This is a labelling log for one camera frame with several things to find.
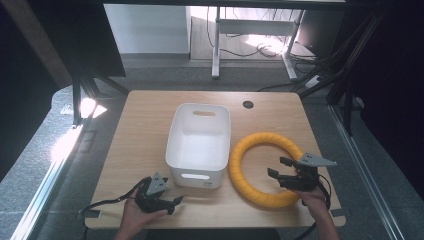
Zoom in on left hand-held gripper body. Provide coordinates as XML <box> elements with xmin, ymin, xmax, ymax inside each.
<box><xmin>134</xmin><ymin>172</ymin><xmax>170</xmax><ymax>214</ymax></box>

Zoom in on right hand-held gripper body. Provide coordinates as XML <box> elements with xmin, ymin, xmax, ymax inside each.
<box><xmin>277</xmin><ymin>152</ymin><xmax>338</xmax><ymax>193</ymax></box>

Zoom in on yellow ribbed ring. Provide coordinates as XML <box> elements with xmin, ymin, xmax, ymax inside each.
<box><xmin>228</xmin><ymin>131</ymin><xmax>305</xmax><ymax>209</ymax></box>

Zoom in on white plastic storage bin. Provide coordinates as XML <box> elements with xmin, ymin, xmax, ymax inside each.
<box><xmin>165</xmin><ymin>102</ymin><xmax>232</xmax><ymax>190</ymax></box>

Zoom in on person's left hand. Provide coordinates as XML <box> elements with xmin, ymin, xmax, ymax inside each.
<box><xmin>121</xmin><ymin>188</ymin><xmax>169</xmax><ymax>234</ymax></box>

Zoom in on person's right hand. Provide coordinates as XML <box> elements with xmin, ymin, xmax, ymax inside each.
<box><xmin>292</xmin><ymin>185</ymin><xmax>331</xmax><ymax>219</ymax></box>

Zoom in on grey tape strip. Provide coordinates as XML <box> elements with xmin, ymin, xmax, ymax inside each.
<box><xmin>329</xmin><ymin>207</ymin><xmax>352</xmax><ymax>218</ymax></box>

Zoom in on white power strip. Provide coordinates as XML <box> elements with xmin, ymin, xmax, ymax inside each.
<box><xmin>304</xmin><ymin>75</ymin><xmax>325</xmax><ymax>90</ymax></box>

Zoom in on black tripod stand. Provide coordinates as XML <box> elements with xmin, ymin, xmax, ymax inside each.
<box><xmin>291</xmin><ymin>13</ymin><xmax>384</xmax><ymax>136</ymax></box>

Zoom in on black metal stand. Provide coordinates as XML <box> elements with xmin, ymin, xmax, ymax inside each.
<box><xmin>68</xmin><ymin>56</ymin><xmax>130</xmax><ymax>128</ymax></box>

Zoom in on black coiled gripper cable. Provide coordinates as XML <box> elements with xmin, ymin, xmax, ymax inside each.
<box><xmin>78</xmin><ymin>175</ymin><xmax>153</xmax><ymax>214</ymax></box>

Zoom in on aluminium floor rail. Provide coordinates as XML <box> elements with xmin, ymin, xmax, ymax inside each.
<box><xmin>327</xmin><ymin>103</ymin><xmax>407</xmax><ymax>240</ymax></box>
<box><xmin>9</xmin><ymin>124</ymin><xmax>86</xmax><ymax>240</ymax></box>

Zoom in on black floor cables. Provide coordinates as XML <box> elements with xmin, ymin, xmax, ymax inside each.
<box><xmin>205</xmin><ymin>6</ymin><xmax>321</xmax><ymax>68</ymax></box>

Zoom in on white metal desk frame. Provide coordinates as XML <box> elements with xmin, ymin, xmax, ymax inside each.
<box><xmin>211</xmin><ymin>6</ymin><xmax>306</xmax><ymax>82</ymax></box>

